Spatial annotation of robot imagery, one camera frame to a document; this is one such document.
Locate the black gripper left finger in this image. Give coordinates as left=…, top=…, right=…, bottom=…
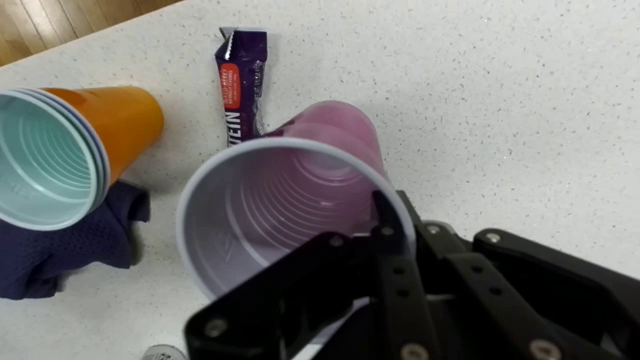
left=184, top=189, right=436, bottom=360

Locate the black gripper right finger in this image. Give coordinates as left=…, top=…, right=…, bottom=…
left=399, top=190, right=640, bottom=360

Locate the magenta plastic cup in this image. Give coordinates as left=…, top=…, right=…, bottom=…
left=174, top=98, right=418, bottom=303

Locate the green plastic cup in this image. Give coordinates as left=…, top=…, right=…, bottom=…
left=0, top=91, right=103, bottom=234

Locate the small glass shaker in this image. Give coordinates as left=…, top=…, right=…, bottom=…
left=143, top=343, right=189, bottom=360

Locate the purple protein bar wrapper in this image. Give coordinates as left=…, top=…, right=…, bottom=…
left=215, top=27, right=272, bottom=149

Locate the navy blue cloth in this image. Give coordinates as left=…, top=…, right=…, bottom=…
left=0, top=181, right=152, bottom=303

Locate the orange plastic cup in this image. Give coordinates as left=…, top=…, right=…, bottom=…
left=39, top=84, right=166, bottom=189

